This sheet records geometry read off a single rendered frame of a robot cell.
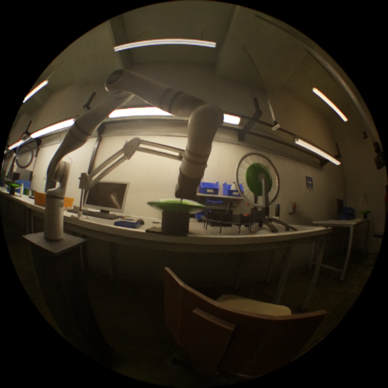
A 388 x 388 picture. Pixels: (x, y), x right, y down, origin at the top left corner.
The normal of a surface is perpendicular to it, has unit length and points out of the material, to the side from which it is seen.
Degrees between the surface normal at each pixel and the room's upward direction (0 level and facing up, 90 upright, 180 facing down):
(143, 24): 180
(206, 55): 180
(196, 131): 146
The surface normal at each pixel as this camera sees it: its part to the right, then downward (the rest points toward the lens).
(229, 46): -0.07, 0.99
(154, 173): 0.09, -0.12
